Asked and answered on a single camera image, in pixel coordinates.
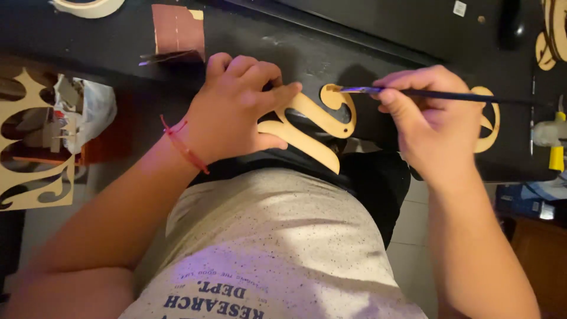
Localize person's left hand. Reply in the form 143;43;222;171
176;52;303;168

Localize person's right hand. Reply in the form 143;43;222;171
373;65;484;188

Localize thin dark paintbrush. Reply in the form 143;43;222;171
339;85;548;107

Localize curved wooden cutout piece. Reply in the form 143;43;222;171
257;83;357;175

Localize looped wooden cutout piece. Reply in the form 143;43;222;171
470;85;501;154

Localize black shorts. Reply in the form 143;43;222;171
190;141;411;250

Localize thin metal rod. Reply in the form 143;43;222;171
529;75;537;157

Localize reddish brown sandpaper sheet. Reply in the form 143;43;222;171
139;4;206;66

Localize heap of blue packages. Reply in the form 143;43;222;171
495;170;567;221

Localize yellow and white glue gun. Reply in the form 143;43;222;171
531;95;567;173

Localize white plastic bag of scraps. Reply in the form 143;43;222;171
52;74;118;154

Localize black computer mouse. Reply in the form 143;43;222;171
497;0;528;51

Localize speckled white printed shirt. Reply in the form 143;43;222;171
117;167;428;319

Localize stacked wooden cutout shapes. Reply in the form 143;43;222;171
535;0;567;72

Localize cream tape roll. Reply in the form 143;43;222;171
50;0;126;19

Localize brown wooden cabinet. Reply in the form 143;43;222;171
509;216;567;319

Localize large ornamental wooden cutout panel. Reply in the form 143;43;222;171
0;66;76;212

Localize red string bracelet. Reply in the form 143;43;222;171
160;114;211;175

